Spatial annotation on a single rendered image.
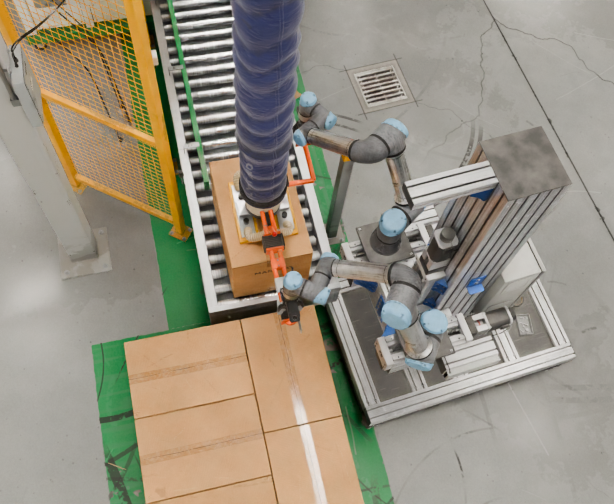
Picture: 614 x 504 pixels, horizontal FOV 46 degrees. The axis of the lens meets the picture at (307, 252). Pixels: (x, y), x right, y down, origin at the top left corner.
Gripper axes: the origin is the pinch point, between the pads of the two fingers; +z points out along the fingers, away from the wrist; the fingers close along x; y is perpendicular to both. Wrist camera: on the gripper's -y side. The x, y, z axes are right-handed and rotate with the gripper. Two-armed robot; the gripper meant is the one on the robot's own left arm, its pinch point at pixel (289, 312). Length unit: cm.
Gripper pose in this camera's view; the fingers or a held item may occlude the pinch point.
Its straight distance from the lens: 323.9
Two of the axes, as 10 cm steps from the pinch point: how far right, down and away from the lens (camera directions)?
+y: -2.2, -9.0, 3.9
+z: -0.7, 4.1, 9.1
